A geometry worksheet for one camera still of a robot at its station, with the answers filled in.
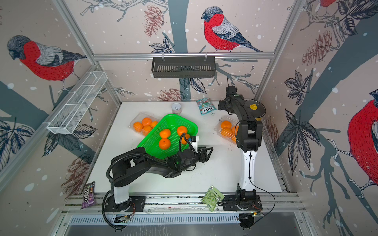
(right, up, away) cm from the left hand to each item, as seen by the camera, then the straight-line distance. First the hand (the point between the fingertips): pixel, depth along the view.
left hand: (213, 148), depth 81 cm
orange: (-39, +12, +18) cm, 44 cm away
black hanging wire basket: (-19, +54, +26) cm, 63 cm away
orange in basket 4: (-30, 0, +10) cm, 31 cm away
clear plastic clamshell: (-48, +12, +21) cm, 54 cm away
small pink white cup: (-24, +23, +29) cm, 44 cm away
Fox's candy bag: (-1, +26, +33) cm, 42 cm away
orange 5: (+16, +8, +17) cm, 24 cm away
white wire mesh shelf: (-75, +17, -9) cm, 77 cm away
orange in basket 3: (-17, +2, +10) cm, 20 cm away
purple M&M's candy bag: (-66, -25, -6) cm, 71 cm away
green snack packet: (-1, -24, -6) cm, 25 cm away
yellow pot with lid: (+30, +22, +17) cm, 41 cm away
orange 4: (+12, +12, +20) cm, 26 cm away
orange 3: (-43, +9, +15) cm, 46 cm away
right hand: (+13, +24, +24) cm, 36 cm away
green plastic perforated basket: (-39, 0, +12) cm, 41 cm away
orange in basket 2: (-30, +6, +14) cm, 34 cm away
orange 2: (-50, +11, +18) cm, 54 cm away
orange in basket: (-20, +8, +17) cm, 27 cm away
